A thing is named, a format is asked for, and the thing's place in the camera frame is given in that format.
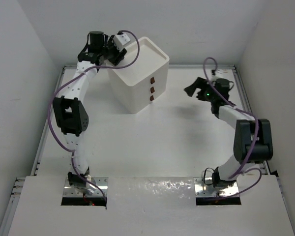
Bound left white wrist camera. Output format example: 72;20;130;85
113;33;131;52

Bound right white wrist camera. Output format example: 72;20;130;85
211;70;224;80

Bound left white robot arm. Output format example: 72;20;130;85
51;31;131;190

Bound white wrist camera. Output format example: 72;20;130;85
113;33;131;52
211;70;224;80

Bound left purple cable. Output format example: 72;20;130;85
48;29;141;205

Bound purple cable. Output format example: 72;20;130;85
48;29;141;205
203;57;263;199

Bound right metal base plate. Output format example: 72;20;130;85
194;177;239;198

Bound white front cover board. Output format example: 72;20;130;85
9;176;293;236

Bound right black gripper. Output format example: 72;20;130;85
185;77;217;103

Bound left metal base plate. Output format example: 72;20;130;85
62;177;109;198

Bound metal base plate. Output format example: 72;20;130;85
194;177;239;198
62;177;109;198

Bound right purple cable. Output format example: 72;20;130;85
203;57;263;199

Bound white drawer cabinet box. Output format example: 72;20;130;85
108;37;170;114

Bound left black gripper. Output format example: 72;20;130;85
100;36;127;66

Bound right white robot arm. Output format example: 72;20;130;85
184;76;273;187

